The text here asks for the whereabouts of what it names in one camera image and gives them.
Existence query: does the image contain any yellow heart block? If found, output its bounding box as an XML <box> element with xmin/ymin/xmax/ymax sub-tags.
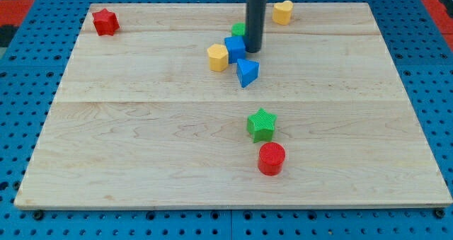
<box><xmin>272</xmin><ymin>0</ymin><xmax>294</xmax><ymax>25</ymax></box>

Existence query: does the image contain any green star block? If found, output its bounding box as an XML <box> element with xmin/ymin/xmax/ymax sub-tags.
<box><xmin>246</xmin><ymin>108</ymin><xmax>277</xmax><ymax>143</ymax></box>

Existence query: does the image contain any blue triangle block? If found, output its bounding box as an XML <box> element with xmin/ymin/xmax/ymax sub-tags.
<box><xmin>236</xmin><ymin>59</ymin><xmax>260</xmax><ymax>88</ymax></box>

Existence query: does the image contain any yellow hexagon block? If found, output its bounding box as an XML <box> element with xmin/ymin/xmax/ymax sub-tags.
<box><xmin>207</xmin><ymin>44</ymin><xmax>229</xmax><ymax>72</ymax></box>

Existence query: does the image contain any red cylinder block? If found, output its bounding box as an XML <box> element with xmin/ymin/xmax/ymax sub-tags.
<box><xmin>258</xmin><ymin>142</ymin><xmax>286</xmax><ymax>176</ymax></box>

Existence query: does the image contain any light wooden board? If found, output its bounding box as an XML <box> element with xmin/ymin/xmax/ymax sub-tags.
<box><xmin>14</xmin><ymin>3</ymin><xmax>452</xmax><ymax>210</ymax></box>

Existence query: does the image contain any blue cube block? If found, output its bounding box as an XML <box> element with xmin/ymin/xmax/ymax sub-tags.
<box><xmin>224</xmin><ymin>36</ymin><xmax>246</xmax><ymax>64</ymax></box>

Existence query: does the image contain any green cylinder block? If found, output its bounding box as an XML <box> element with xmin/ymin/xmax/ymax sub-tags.
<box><xmin>231</xmin><ymin>22</ymin><xmax>246</xmax><ymax>36</ymax></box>

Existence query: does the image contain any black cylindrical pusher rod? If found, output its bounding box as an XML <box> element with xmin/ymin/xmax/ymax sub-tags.
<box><xmin>244</xmin><ymin>0</ymin><xmax>267</xmax><ymax>53</ymax></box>

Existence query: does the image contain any red star block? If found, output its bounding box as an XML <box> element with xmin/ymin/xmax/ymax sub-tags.
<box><xmin>92</xmin><ymin>8</ymin><xmax>120</xmax><ymax>36</ymax></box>

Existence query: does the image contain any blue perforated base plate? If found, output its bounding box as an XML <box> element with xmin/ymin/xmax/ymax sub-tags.
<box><xmin>1</xmin><ymin>0</ymin><xmax>452</xmax><ymax>239</ymax></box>

